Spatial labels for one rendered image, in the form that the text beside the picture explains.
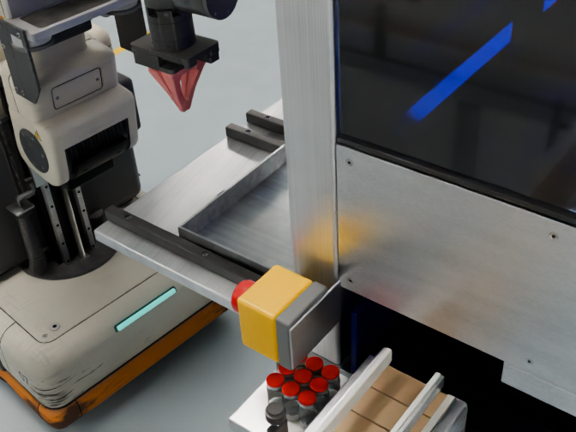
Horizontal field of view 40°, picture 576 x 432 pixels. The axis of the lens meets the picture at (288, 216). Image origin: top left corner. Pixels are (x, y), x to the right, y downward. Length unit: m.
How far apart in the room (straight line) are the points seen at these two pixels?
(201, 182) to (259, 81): 2.17
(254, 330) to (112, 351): 1.17
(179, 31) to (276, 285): 0.35
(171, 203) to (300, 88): 0.54
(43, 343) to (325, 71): 1.36
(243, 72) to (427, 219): 2.82
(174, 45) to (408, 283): 0.43
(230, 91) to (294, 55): 2.64
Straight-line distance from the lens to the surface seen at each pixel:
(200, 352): 2.23
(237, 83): 3.45
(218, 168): 1.33
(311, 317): 0.86
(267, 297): 0.86
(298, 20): 0.74
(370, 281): 0.85
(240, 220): 1.21
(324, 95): 0.75
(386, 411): 0.88
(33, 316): 2.04
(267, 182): 1.28
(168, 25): 1.02
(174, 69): 1.04
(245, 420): 0.94
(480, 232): 0.74
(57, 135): 1.69
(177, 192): 1.29
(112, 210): 1.24
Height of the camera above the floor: 1.62
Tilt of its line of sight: 38 degrees down
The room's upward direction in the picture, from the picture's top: 4 degrees counter-clockwise
